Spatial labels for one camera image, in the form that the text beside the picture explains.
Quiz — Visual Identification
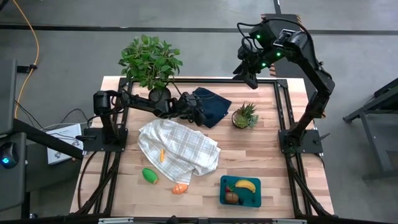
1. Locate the green toy vegetable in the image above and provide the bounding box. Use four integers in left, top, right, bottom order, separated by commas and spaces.
142, 167, 159, 185

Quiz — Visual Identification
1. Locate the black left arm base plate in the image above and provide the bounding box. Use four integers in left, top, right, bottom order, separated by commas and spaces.
82, 127, 128, 153

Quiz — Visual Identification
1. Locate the black computer mouse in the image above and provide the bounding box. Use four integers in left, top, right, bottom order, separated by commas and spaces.
0, 142, 19, 169

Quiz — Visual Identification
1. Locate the grey metal table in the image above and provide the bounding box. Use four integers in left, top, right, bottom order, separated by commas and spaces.
343, 77, 398, 181

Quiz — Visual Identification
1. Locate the white cardboard box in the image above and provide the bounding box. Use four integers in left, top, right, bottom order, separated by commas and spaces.
46, 123, 84, 166

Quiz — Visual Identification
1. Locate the grey desk surface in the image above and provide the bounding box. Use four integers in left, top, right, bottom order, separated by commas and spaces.
0, 132, 27, 212

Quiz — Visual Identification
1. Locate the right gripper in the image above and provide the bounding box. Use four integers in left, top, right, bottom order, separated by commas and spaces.
233, 42, 265, 90

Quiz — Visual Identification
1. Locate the orange toy croissant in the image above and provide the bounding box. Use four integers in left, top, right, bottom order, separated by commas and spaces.
172, 183, 189, 195

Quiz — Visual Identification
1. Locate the yellow toy banana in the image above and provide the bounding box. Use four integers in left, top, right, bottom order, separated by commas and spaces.
234, 179, 257, 194

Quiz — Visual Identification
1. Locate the teal tupperware container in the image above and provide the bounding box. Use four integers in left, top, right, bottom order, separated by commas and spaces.
220, 175, 262, 208

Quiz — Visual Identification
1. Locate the white plaid towel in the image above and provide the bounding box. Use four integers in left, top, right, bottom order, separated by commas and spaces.
137, 119, 221, 185

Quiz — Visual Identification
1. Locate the succulent in black pot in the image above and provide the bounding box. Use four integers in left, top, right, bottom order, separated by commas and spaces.
231, 102, 259, 129

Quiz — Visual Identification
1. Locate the leafy green potted plant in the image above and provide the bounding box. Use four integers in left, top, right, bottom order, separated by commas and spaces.
117, 34, 183, 103

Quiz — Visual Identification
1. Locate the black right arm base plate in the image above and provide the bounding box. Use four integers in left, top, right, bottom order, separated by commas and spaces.
279, 129, 324, 155

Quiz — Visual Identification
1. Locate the yellow cable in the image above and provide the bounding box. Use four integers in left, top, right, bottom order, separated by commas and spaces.
11, 0, 40, 121

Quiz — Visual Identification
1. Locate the brown toy kiwi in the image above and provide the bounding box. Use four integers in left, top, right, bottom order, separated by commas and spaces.
224, 192, 239, 205

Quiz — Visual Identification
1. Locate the grey monitor panel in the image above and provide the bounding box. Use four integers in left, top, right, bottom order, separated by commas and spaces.
0, 58, 18, 135

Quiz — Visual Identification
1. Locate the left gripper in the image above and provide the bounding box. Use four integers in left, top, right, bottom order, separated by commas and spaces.
174, 92, 208, 128

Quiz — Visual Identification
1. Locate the thick black floor cable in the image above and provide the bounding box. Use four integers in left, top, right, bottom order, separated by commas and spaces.
76, 151, 98, 210

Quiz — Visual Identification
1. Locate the navy blue cloth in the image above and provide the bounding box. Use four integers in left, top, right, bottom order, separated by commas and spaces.
192, 86, 233, 129

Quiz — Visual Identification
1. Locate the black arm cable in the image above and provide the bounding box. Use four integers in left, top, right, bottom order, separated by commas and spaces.
236, 17, 308, 47
40, 107, 94, 131

